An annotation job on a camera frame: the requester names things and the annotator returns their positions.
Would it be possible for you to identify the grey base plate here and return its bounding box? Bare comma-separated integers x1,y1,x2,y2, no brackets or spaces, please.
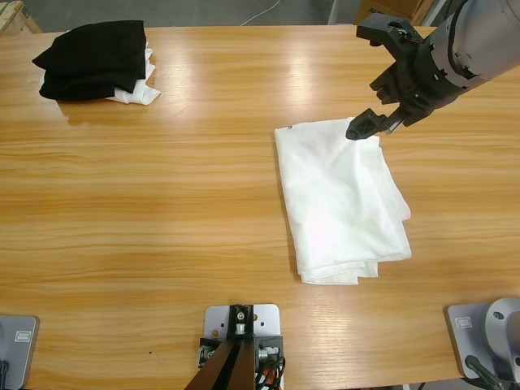
446,302,491,379
0,314,41,390

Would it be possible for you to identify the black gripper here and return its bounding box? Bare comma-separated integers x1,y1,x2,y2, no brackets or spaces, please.
345,39,461,142

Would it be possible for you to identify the dark camera post with bracket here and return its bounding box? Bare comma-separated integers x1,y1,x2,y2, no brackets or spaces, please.
184,304,288,390

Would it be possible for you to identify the cardboard box with AUX print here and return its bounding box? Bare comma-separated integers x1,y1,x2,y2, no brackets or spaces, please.
357,0,426,24

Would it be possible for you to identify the white T-shirt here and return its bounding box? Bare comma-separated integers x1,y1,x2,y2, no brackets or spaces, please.
274,116,414,286

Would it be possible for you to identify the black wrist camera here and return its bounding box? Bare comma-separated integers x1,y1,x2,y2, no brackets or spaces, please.
355,11,427,56

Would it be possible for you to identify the white mount plate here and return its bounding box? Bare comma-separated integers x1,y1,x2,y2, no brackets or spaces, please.
202,303,284,339

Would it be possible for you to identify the orange cable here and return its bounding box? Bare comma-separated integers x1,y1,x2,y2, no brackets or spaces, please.
254,366,281,390

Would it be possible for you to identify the white floor cable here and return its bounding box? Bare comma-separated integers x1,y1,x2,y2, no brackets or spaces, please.
239,0,282,27

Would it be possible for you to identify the black garment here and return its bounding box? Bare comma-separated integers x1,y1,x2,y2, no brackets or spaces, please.
32,19,148,100

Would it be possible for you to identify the wooden crate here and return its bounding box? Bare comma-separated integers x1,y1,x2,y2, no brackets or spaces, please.
0,0,42,36

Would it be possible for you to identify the pale garment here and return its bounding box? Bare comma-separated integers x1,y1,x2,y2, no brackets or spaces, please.
106,40,162,107

